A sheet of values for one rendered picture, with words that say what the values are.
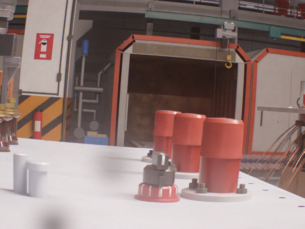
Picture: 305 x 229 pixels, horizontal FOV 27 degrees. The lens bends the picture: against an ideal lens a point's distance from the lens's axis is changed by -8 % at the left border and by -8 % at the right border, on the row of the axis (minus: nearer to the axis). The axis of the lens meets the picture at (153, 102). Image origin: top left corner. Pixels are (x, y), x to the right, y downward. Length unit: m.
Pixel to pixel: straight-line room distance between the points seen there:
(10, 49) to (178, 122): 0.39
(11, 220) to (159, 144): 1.03
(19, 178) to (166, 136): 0.81
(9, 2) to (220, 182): 0.60
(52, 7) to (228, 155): 10.75
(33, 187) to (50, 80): 10.71
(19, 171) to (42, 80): 10.69
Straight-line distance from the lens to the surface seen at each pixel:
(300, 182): 4.08
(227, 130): 1.09
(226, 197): 1.07
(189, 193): 1.09
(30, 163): 0.96
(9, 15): 1.41
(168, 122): 1.74
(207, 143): 1.10
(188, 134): 1.41
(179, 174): 1.39
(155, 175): 1.04
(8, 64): 1.40
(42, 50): 11.69
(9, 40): 1.40
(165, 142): 1.74
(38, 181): 0.96
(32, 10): 11.78
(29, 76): 11.69
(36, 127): 11.52
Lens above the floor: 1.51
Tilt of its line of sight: level
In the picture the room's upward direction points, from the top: 4 degrees clockwise
